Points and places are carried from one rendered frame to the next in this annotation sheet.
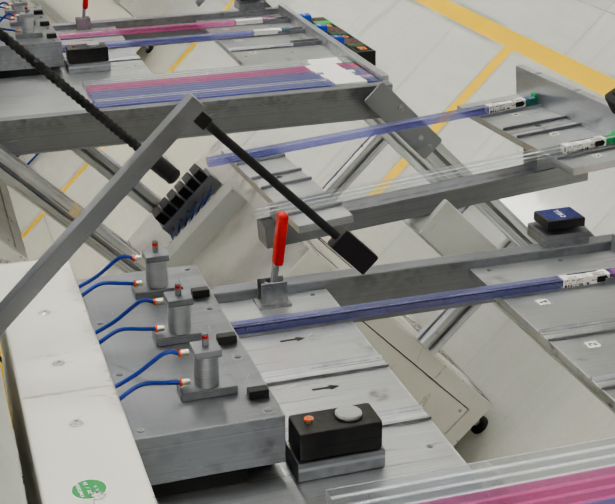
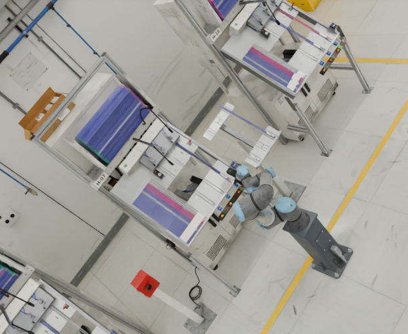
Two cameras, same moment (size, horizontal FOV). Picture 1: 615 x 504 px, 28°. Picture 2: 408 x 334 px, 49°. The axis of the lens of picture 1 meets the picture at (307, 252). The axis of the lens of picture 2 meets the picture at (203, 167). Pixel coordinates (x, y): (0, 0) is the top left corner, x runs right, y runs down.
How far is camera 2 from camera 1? 284 cm
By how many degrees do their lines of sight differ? 58
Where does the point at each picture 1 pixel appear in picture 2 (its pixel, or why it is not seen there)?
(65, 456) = (128, 159)
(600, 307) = (217, 181)
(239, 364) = (159, 158)
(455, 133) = (395, 69)
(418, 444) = (168, 180)
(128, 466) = (131, 166)
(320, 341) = (183, 156)
